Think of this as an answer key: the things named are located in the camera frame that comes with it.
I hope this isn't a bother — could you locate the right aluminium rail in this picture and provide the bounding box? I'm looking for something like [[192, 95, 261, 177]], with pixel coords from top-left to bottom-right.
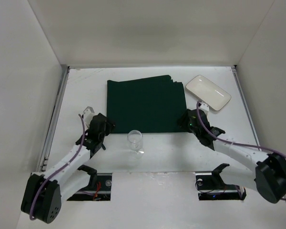
[[231, 65, 256, 137]]

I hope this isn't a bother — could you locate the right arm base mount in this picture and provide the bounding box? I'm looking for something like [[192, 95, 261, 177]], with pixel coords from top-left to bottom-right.
[[195, 172, 246, 201]]

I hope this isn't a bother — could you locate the clear wine glass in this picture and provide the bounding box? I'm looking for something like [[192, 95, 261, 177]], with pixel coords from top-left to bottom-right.
[[127, 130, 144, 159]]

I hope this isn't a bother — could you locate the left aluminium rail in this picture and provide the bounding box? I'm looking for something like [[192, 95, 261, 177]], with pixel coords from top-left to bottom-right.
[[36, 64, 70, 172]]

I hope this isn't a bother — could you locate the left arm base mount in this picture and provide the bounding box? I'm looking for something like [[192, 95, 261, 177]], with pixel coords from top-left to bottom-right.
[[67, 173, 112, 202]]

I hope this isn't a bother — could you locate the dark green cloth napkin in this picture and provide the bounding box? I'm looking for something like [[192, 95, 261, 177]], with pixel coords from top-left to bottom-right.
[[106, 75, 187, 134]]

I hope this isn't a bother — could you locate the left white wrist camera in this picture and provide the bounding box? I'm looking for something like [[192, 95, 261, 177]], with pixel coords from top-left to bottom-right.
[[82, 106, 95, 128]]

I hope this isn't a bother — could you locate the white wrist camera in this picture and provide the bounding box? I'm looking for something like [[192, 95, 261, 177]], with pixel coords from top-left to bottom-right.
[[82, 106, 95, 128], [197, 101, 209, 115]]

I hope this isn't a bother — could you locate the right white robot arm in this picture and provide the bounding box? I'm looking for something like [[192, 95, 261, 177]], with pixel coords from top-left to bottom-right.
[[177, 109, 286, 203]]

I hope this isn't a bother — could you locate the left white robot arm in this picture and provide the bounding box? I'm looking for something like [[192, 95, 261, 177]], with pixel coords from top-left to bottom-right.
[[20, 114, 115, 224]]

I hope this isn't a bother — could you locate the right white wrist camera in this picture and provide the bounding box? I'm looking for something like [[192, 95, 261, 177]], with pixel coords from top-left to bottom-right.
[[197, 101, 209, 115]]

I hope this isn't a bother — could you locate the white rectangular plate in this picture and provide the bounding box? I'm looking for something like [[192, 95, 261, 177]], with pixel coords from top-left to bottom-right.
[[185, 75, 231, 111]]

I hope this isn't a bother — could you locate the aluminium rail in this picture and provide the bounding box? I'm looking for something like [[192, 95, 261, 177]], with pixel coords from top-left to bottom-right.
[[36, 64, 70, 172], [231, 65, 256, 137]]

